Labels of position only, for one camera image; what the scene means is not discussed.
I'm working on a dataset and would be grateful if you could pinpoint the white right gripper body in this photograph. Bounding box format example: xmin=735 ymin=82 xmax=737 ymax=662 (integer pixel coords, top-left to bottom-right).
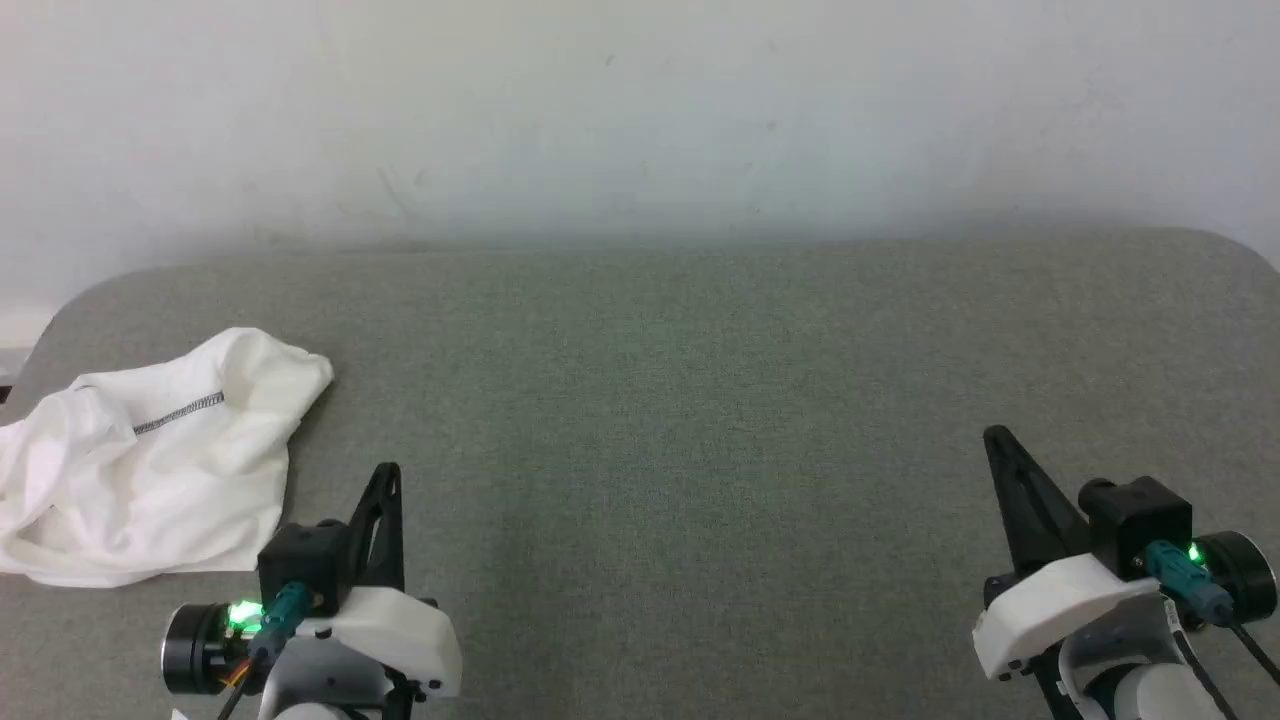
xmin=972 ymin=552 xmax=1167 ymax=683

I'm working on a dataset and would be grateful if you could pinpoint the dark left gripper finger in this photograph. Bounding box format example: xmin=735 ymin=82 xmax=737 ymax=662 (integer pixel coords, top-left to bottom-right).
xmin=347 ymin=464 xmax=389 ymax=591
xmin=380 ymin=462 xmax=406 ymax=593

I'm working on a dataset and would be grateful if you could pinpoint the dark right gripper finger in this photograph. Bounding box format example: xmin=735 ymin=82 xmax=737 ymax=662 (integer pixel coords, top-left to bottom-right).
xmin=983 ymin=425 xmax=1093 ymax=579

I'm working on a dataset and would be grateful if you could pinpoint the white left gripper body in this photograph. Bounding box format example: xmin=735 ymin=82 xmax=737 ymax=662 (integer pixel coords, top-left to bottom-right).
xmin=292 ymin=584 xmax=464 ymax=701

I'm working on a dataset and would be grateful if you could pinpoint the white long-sleeve shirt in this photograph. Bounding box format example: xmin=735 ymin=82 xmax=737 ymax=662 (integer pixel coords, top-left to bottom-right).
xmin=0 ymin=327 xmax=335 ymax=589

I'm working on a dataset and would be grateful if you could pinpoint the grey-green fabric sofa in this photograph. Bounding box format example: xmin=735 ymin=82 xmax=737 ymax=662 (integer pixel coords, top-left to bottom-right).
xmin=0 ymin=228 xmax=1280 ymax=720

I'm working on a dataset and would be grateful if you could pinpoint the teal-plug left arm cable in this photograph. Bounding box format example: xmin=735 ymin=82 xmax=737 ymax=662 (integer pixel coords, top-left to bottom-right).
xmin=214 ymin=582 xmax=314 ymax=720

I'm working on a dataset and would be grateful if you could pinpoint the teal-plug arm cable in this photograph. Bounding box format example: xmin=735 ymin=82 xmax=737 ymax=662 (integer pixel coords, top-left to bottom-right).
xmin=1144 ymin=540 xmax=1280 ymax=686
xmin=214 ymin=582 xmax=314 ymax=720

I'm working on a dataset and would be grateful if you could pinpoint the teal-plug right arm cable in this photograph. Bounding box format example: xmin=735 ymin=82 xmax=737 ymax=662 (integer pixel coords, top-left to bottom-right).
xmin=1144 ymin=540 xmax=1280 ymax=686

